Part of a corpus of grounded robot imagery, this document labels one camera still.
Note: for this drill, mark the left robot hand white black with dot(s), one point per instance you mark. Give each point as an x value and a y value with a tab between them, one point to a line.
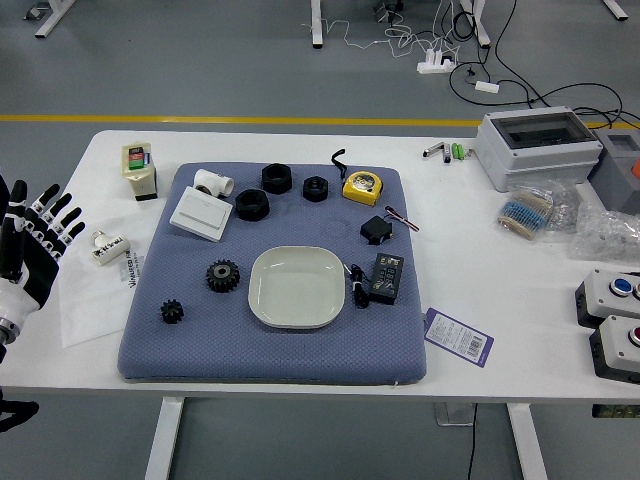
35	270

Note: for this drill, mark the small black gear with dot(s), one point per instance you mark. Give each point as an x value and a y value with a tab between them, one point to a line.
172	312

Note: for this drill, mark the large black gear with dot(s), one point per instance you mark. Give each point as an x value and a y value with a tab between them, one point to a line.
223	276

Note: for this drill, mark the large black hex nut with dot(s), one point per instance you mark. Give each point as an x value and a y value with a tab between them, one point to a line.
252	205
276	179

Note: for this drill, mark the small black hex nut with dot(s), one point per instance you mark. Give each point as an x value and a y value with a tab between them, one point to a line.
315	189

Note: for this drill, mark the grey distribution box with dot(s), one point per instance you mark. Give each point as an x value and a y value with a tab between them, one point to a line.
537	155

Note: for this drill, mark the button box with blue button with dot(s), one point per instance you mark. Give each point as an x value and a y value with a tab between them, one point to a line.
605	297

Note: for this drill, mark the button box with red button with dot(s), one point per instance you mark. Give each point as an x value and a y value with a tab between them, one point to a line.
617	350

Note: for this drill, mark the grey box with orange button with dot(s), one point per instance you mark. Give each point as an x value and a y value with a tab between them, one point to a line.
617	175

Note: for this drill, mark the black control box under table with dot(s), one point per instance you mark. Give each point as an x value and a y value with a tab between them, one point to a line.
615	411

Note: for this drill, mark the clear printed plastic bag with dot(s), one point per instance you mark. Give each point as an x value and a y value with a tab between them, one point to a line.
95	300

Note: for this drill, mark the small white labelled fitting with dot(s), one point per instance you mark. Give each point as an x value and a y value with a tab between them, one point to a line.
110	248

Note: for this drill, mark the person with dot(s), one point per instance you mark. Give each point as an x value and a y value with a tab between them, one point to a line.
3	192

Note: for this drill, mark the white pipe tee fitting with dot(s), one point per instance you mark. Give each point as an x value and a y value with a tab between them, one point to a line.
215	182

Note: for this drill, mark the white background table leg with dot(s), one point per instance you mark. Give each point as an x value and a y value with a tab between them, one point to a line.
616	9
316	22
480	22
52	17

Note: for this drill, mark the blue-grey quilted mat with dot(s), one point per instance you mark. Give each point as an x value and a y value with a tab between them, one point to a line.
280	350

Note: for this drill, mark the white square dish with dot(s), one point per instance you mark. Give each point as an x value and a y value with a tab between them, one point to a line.
297	290

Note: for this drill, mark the yellow tape measure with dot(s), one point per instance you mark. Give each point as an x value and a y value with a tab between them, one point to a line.
362	187

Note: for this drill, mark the black digital display module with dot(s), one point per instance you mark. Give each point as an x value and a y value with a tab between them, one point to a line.
386	277

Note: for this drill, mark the silver pen-shaped tool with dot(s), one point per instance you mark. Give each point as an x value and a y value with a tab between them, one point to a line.
434	150

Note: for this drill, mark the purple tag card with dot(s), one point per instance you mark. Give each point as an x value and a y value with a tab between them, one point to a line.
457	337

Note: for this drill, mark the green battery pair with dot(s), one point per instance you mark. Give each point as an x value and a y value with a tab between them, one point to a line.
458	151

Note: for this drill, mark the white power strip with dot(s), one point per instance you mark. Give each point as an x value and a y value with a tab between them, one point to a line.
436	64

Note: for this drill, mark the small white adapter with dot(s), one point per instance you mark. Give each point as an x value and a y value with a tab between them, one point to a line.
486	86

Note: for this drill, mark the bag of blue resistors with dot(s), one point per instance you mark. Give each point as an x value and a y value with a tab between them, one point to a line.
525	212

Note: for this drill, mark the bag of small components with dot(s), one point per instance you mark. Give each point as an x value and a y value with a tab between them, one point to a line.
565	210

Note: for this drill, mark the clear bubble bag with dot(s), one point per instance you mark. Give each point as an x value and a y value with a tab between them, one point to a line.
607	235

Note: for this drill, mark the cream push-button switch box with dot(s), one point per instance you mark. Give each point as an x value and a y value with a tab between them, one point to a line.
139	172

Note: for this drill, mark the white wall switch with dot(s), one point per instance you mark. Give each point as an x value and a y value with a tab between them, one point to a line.
201	214

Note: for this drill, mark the grey metal bracket under table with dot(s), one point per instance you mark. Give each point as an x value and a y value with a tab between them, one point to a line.
452	414

